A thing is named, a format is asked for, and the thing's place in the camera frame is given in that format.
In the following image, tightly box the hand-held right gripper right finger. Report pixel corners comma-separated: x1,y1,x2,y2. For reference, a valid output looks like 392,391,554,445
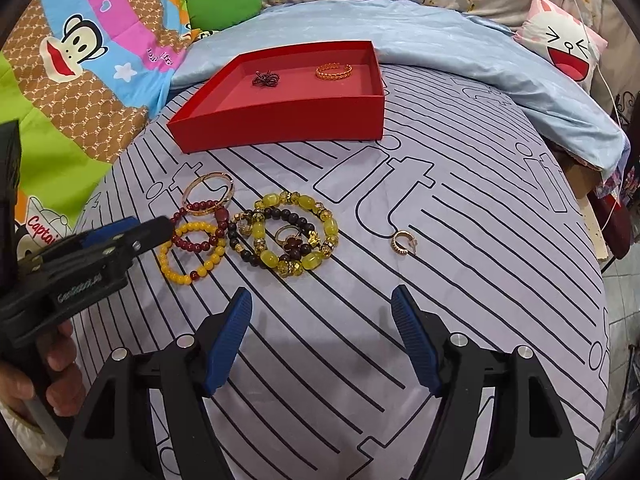
391,285,583,480

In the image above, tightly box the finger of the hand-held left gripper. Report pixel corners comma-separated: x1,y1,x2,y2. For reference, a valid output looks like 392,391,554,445
75,216,143,251
17,217,176,282

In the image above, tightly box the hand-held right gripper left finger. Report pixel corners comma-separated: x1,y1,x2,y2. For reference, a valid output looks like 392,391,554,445
59,287,253,480

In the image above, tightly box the yellow bead bracelet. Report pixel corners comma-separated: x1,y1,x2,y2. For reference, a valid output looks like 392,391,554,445
158,221,228,285

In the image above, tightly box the black and gold bead bracelet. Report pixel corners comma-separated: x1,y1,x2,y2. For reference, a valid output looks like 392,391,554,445
227,203,321,266

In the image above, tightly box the gold hoop earring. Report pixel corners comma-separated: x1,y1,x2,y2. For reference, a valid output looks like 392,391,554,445
391,230,420,257

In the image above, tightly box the dark red bead bracelet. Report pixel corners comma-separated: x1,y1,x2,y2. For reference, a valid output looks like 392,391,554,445
170,200,229,257

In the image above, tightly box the rose gold bangle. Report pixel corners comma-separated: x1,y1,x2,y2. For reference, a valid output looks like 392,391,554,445
180,171,236,218

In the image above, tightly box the gold ring with dark stones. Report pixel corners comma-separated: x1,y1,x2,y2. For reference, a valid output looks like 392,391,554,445
275,225,302,256

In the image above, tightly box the chunky yellow-green bead bracelet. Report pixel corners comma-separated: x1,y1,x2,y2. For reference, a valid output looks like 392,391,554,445
250,191,340,279

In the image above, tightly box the red cardboard box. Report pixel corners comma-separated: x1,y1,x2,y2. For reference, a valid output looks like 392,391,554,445
166,40,386,155

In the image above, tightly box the person's left hand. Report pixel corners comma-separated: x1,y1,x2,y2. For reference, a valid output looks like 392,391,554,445
0,319,87,417

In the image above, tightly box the white striped pillow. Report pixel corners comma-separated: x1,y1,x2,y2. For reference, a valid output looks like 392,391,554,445
65,60,614,480

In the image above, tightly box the cartoon monkey blanket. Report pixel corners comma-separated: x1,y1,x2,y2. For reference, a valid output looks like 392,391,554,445
0,0,202,273

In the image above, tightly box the light wooden board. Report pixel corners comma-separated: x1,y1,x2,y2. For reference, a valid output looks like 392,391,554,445
575,152,616,267

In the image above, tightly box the green plush pillow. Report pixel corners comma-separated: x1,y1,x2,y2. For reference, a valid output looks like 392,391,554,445
186,0,262,31

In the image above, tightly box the light blue quilt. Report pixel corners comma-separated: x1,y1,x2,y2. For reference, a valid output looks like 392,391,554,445
170,0,628,181

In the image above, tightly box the black iron chair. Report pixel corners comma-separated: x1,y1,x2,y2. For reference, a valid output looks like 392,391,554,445
614,91,640,128

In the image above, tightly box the pink cartoon cat pillow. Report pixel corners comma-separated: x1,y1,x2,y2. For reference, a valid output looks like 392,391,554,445
514,0,608,84

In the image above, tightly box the beige curtain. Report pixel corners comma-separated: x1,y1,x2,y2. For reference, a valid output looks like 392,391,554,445
570,0,640,97

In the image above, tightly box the gold chain cuff bangle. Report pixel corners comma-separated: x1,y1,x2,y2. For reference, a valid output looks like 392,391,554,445
315,61,354,80

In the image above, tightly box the white cable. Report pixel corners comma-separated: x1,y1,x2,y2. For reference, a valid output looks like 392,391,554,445
564,0,627,128

